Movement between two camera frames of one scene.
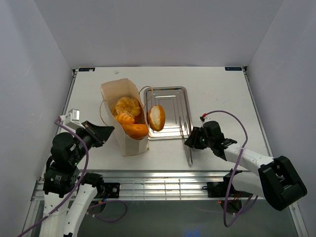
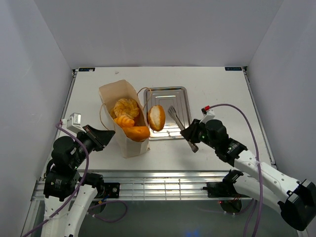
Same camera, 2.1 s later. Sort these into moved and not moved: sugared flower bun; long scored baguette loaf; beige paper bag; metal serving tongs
Moved: metal serving tongs
Not moved: sugared flower bun; long scored baguette loaf; beige paper bag
